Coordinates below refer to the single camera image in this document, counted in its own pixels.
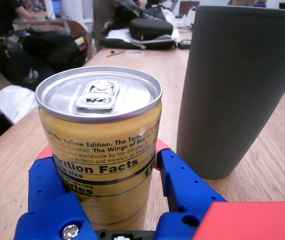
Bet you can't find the grey black flat bag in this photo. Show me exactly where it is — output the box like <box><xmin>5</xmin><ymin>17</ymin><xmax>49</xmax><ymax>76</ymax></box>
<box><xmin>99</xmin><ymin>33</ymin><xmax>178</xmax><ymax>51</ymax></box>

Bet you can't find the yellow energy drink can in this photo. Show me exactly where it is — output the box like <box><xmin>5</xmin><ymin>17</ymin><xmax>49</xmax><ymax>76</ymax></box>
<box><xmin>34</xmin><ymin>65</ymin><xmax>163</xmax><ymax>231</ymax></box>

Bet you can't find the black pen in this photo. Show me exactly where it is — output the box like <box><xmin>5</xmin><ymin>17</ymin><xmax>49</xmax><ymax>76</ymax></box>
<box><xmin>106</xmin><ymin>50</ymin><xmax>126</xmax><ymax>58</ymax></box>

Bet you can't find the person in black shirt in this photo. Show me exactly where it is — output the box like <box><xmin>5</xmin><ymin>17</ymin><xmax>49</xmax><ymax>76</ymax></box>
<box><xmin>0</xmin><ymin>0</ymin><xmax>49</xmax><ymax>40</ymax></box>

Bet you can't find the white plastic bag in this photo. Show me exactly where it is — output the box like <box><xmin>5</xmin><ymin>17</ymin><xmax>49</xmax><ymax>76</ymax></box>
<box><xmin>0</xmin><ymin>84</ymin><xmax>39</xmax><ymax>125</ymax></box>

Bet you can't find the tall grey cup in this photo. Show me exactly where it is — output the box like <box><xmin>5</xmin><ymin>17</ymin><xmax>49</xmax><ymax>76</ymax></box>
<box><xmin>176</xmin><ymin>5</ymin><xmax>285</xmax><ymax>180</ymax></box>

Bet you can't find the clear tape roll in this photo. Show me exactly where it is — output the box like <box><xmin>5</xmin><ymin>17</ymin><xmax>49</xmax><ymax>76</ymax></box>
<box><xmin>124</xmin><ymin>49</ymin><xmax>144</xmax><ymax>58</ymax></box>

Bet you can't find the black bag white print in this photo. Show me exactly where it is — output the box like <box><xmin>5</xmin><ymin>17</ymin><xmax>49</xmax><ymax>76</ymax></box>
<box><xmin>116</xmin><ymin>4</ymin><xmax>169</xmax><ymax>23</ymax></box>

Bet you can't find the black backpack flag patch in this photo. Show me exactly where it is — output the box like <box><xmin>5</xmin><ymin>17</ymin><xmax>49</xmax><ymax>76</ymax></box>
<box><xmin>0</xmin><ymin>27</ymin><xmax>89</xmax><ymax>85</ymax></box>

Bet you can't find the black oval hard case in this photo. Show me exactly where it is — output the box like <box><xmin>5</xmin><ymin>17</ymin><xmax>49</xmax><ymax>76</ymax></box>
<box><xmin>129</xmin><ymin>17</ymin><xmax>174</xmax><ymax>41</ymax></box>

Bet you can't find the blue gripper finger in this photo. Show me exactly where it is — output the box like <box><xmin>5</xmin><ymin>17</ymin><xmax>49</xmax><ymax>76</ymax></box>
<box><xmin>153</xmin><ymin>139</ymin><xmax>228</xmax><ymax>240</ymax></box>
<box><xmin>13</xmin><ymin>145</ymin><xmax>100</xmax><ymax>240</ymax></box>

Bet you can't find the red camera mount bracket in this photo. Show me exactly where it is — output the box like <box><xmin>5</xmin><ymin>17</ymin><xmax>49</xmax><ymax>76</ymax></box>
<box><xmin>192</xmin><ymin>200</ymin><xmax>285</xmax><ymax>240</ymax></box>

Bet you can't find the brown wooden chair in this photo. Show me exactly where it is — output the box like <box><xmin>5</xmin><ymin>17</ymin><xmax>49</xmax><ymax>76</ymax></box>
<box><xmin>63</xmin><ymin>19</ymin><xmax>94</xmax><ymax>62</ymax></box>

